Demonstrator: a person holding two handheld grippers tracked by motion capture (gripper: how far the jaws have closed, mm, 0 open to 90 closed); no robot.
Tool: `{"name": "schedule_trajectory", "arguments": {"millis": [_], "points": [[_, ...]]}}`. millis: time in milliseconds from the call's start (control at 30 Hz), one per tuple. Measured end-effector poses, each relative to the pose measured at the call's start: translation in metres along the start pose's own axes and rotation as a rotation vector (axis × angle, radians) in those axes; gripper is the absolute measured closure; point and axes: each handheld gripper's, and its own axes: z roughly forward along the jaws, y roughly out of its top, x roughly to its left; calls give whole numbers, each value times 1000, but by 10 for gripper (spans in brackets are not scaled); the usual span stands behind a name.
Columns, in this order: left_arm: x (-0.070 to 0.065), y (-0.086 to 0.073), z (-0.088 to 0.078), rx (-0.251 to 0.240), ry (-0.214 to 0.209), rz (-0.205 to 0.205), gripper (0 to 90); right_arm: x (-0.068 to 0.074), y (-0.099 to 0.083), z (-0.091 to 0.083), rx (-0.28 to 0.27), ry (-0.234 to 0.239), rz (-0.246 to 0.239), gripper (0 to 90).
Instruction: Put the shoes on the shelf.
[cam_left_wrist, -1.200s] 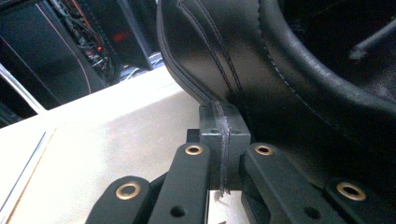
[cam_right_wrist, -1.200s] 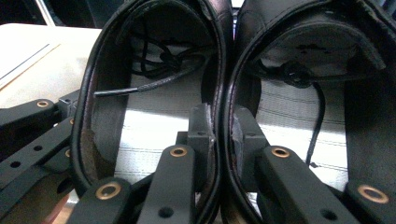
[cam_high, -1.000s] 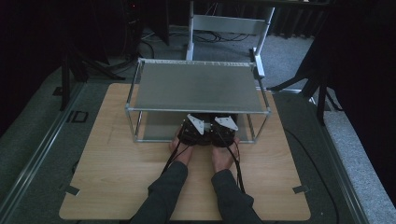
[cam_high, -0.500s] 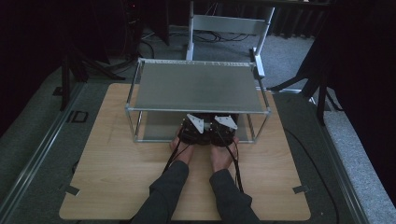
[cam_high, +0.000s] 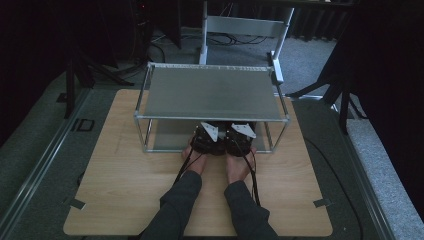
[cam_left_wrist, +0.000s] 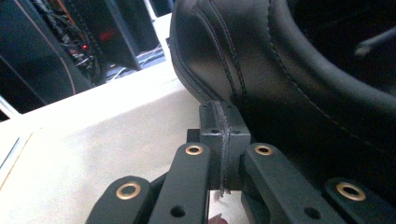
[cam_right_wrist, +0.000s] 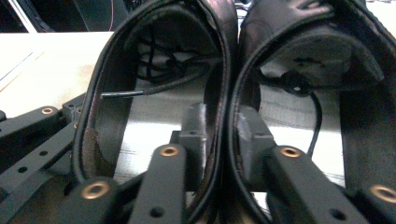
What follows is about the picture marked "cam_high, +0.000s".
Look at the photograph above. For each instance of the white metal desk frame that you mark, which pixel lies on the white metal desk frame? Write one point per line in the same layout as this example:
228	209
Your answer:
243	26

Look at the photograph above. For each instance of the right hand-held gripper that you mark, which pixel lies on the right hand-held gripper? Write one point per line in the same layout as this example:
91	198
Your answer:
238	146

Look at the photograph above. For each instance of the person's right hand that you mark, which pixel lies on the person's right hand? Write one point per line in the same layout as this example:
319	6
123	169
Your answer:
238	170

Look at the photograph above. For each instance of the black metal stand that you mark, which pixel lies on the black metal stand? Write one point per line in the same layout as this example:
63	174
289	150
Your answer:
343	100
70	86

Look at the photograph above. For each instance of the aluminium floor rail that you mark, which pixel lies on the aluminium floor rail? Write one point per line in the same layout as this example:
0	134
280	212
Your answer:
43	163
370	186

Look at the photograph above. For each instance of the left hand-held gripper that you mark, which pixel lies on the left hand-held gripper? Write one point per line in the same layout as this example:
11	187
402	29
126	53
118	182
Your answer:
208	143

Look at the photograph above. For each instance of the black rectangular bracket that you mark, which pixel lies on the black rectangular bracket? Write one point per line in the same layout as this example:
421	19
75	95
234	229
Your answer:
82	125

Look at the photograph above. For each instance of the grey tape strip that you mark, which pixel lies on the grey tape strip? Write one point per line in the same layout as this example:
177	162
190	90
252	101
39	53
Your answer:
75	203
321	202

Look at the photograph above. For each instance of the person's left hand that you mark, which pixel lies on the person's left hand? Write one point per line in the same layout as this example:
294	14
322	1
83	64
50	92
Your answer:
196	163

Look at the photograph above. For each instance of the grey metal shoe rack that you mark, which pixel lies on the grey metal shoe rack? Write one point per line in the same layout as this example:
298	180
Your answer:
213	93

